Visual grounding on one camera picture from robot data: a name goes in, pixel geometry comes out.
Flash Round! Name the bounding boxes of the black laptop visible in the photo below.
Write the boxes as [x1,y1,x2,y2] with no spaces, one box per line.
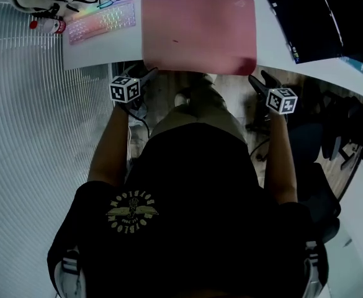
[261,0,363,70]

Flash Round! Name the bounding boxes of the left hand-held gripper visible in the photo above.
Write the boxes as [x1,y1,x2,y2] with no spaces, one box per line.
[109,66,159,104]

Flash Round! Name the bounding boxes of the person's right forearm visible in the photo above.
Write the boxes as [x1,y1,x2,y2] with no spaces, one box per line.
[264,109,298,205]

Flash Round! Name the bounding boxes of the white harness strap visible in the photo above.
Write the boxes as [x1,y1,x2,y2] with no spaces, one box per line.
[54,249,86,298]
[302,240,324,298]

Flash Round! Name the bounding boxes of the person's black printed t-shirt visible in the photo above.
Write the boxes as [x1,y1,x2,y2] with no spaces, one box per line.
[47,123,329,298]

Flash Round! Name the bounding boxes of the black cable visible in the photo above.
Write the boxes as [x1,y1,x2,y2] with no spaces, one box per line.
[128,109,151,138]

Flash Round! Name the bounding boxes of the clear bottle with red cap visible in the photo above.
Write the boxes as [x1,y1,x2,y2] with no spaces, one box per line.
[29,17,66,35]

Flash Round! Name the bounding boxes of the person's khaki trousers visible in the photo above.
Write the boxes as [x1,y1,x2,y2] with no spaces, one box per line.
[150,73,248,144]

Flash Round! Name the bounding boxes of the black office chair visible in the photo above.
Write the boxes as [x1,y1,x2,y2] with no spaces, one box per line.
[288,121,343,245]

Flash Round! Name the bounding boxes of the pink mouse pad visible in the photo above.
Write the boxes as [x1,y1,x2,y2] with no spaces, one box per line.
[140,0,258,76]

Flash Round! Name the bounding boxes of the person's white shoe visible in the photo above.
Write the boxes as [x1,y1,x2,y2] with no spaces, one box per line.
[173,92,190,107]

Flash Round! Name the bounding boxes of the pink backlit keyboard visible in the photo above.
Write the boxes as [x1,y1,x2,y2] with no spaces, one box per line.
[66,0,137,45]

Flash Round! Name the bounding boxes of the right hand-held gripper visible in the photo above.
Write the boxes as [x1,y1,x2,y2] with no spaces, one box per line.
[248,70,298,115]

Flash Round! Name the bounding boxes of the teal card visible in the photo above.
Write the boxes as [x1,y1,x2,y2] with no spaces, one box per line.
[339,56,363,73]

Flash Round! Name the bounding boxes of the person's left forearm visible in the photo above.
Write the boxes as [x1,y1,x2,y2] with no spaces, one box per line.
[87,102,130,188]

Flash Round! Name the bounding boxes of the white desk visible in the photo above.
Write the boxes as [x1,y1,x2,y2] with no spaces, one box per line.
[61,0,363,96]

